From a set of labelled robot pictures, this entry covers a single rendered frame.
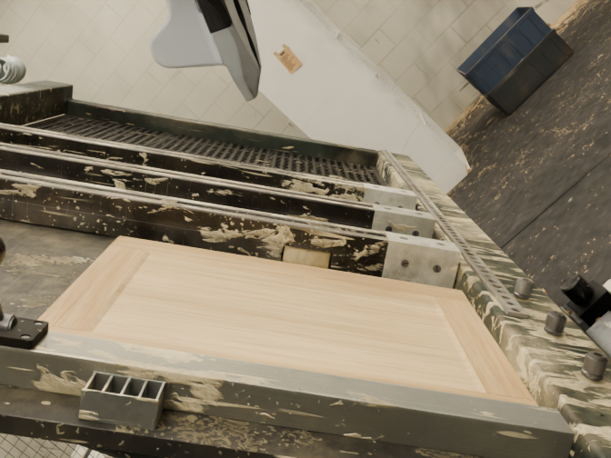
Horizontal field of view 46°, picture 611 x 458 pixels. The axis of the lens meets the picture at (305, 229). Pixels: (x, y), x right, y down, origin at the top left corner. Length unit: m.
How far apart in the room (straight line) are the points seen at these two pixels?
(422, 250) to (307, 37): 3.53
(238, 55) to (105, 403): 0.36
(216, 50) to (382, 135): 4.30
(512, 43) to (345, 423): 4.50
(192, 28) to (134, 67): 5.95
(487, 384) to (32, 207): 0.78
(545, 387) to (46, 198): 0.83
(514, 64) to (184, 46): 4.69
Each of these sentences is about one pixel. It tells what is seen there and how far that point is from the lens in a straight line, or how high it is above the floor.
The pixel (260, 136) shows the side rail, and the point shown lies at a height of 1.25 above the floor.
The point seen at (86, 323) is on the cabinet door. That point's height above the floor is 1.32.
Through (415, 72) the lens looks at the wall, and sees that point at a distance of 6.08.
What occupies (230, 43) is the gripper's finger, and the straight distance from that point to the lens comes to 0.45.
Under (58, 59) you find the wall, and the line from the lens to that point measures 6.64.
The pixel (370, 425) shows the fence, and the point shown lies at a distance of 0.72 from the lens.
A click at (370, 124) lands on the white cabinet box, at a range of 4.72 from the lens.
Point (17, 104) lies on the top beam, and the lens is 2.23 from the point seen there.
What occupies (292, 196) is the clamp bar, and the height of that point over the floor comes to 1.17.
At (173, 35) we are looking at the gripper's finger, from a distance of 0.47.
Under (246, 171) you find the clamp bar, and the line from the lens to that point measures 1.65.
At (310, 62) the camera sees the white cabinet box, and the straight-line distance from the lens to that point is 4.67.
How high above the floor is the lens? 1.35
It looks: 10 degrees down
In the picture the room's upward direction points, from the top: 48 degrees counter-clockwise
